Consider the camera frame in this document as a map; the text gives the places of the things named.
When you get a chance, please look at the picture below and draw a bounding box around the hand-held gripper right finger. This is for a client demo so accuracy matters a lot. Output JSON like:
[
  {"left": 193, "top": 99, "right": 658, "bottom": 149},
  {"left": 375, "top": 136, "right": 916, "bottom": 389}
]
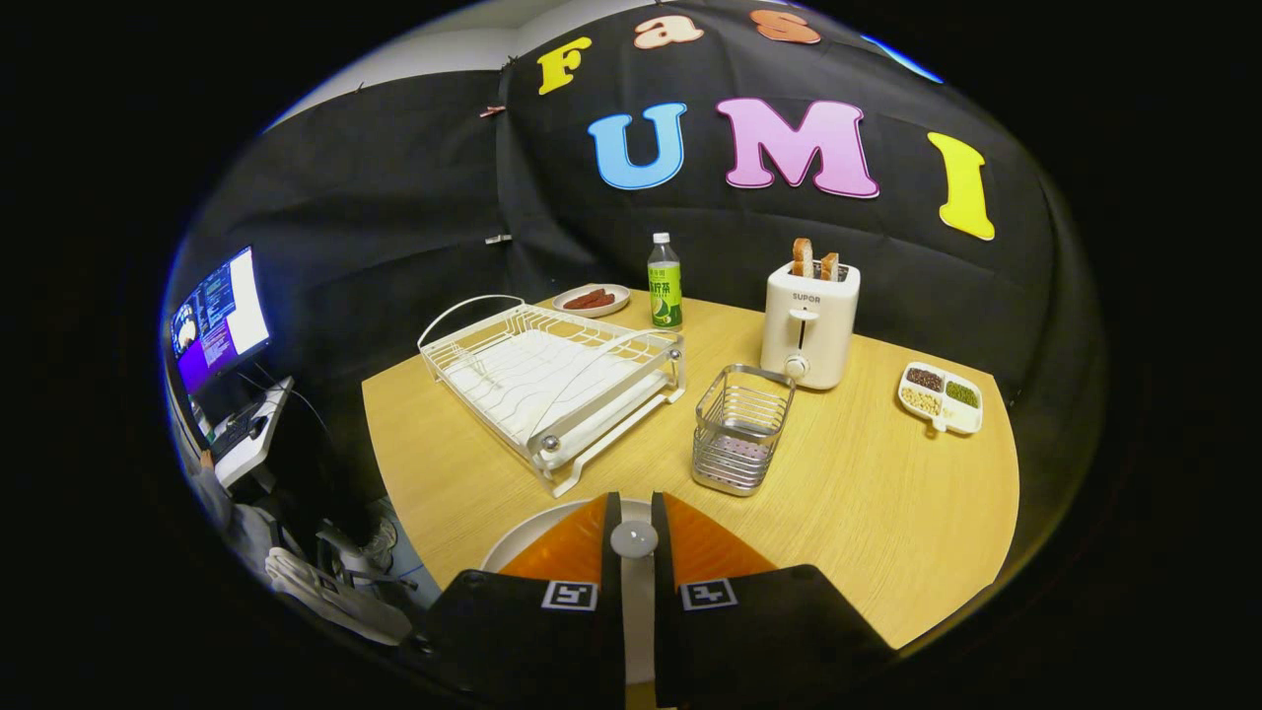
[{"left": 651, "top": 491, "right": 898, "bottom": 706}]

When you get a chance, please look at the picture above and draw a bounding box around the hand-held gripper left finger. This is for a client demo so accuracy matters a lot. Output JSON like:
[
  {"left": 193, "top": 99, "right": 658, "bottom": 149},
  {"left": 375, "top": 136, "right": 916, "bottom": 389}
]
[{"left": 399, "top": 491, "right": 628, "bottom": 706}]

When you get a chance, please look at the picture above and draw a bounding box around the white plate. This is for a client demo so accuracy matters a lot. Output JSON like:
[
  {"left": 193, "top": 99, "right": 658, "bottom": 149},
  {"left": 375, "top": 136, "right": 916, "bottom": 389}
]
[{"left": 480, "top": 498, "right": 657, "bottom": 575}]

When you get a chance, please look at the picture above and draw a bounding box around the metal wire basket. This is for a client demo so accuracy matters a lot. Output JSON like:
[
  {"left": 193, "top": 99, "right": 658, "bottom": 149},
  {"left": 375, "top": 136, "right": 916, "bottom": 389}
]
[{"left": 691, "top": 364, "right": 797, "bottom": 497}]

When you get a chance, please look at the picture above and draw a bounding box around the white wire dish rack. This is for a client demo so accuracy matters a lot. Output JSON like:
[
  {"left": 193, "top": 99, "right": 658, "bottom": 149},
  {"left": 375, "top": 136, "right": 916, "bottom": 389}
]
[{"left": 417, "top": 294, "right": 687, "bottom": 499}]

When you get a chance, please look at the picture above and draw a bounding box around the white divided bean dish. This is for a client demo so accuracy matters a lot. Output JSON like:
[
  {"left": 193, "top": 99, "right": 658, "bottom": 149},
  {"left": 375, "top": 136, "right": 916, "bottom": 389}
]
[{"left": 896, "top": 361, "right": 985, "bottom": 436}]

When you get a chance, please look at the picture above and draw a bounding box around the white toaster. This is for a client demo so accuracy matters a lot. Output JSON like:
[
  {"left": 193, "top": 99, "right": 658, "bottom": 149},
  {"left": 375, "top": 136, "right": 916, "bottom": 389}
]
[{"left": 760, "top": 259, "right": 862, "bottom": 391}]

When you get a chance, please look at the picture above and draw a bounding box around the white side desk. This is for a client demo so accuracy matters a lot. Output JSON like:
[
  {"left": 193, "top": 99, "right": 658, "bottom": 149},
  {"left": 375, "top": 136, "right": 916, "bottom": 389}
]
[{"left": 202, "top": 375, "right": 295, "bottom": 491}]

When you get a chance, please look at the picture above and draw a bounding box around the black keyboard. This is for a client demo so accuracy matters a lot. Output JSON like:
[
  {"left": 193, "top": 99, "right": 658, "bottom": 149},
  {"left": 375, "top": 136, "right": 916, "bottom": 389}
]
[{"left": 212, "top": 406, "right": 269, "bottom": 461}]

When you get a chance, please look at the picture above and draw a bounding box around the small grey saucer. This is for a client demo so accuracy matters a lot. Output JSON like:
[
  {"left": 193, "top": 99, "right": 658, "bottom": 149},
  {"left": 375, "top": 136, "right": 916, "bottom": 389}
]
[{"left": 552, "top": 283, "right": 632, "bottom": 319}]

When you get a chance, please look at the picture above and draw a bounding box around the green tea bottle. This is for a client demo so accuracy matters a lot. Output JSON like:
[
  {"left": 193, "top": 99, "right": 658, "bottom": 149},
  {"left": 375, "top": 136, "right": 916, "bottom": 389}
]
[{"left": 647, "top": 233, "right": 683, "bottom": 330}]

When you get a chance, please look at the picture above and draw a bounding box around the computer monitor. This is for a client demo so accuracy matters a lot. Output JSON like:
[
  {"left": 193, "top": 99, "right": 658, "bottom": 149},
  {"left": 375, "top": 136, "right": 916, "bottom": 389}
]
[{"left": 170, "top": 246, "right": 272, "bottom": 395}]

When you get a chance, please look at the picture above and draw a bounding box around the black backdrop cloth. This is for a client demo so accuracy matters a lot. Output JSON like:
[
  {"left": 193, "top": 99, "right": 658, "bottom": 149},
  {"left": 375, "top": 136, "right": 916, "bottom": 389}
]
[{"left": 163, "top": 0, "right": 1105, "bottom": 553}]

